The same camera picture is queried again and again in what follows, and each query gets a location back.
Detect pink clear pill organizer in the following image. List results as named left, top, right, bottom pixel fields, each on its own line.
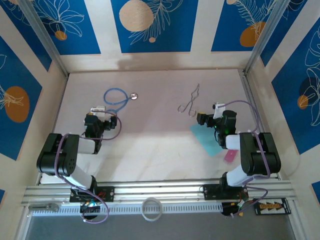
left=224, top=149, right=238, bottom=164

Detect blue stethoscope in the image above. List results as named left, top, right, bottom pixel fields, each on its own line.
left=103, top=87, right=139, bottom=116

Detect white tape roll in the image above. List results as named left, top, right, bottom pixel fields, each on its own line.
left=141, top=197, right=164, bottom=222

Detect black board with yellow arrows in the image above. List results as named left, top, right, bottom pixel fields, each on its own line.
left=254, top=197, right=292, bottom=216

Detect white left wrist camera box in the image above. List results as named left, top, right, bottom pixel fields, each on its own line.
left=89, top=105, right=107, bottom=118

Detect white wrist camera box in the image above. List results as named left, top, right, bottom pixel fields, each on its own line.
left=212, top=101, right=227, bottom=120
left=89, top=105, right=107, bottom=118

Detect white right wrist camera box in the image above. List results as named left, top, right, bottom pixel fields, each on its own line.
left=212, top=101, right=227, bottom=120

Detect metal wire forceps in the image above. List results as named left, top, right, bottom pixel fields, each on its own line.
left=177, top=83, right=201, bottom=118

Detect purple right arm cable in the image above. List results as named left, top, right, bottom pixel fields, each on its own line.
left=219, top=99, right=272, bottom=218

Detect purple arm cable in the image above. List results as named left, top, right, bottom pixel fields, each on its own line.
left=53, top=111, right=123, bottom=225
left=219, top=99, right=272, bottom=218

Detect aluminium side rail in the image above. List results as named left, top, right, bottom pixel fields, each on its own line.
left=241, top=69, right=281, bottom=180

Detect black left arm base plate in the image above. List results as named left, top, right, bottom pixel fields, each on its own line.
left=69, top=186, right=116, bottom=203

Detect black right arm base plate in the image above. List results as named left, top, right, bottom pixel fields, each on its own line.
left=202, top=183, right=249, bottom=201

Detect aluminium cross rail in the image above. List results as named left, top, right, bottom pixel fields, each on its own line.
left=21, top=178, right=297, bottom=207

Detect white slotted cable duct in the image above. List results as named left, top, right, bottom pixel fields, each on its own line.
left=29, top=202, right=223, bottom=217

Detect yellow plug wire bundle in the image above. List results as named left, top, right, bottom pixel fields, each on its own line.
left=221, top=201, right=251, bottom=219

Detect aluminium frame post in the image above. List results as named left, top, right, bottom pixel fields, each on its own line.
left=243, top=0, right=292, bottom=75
left=18, top=0, right=70, bottom=77

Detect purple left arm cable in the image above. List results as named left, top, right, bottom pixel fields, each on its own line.
left=53, top=111, right=123, bottom=225

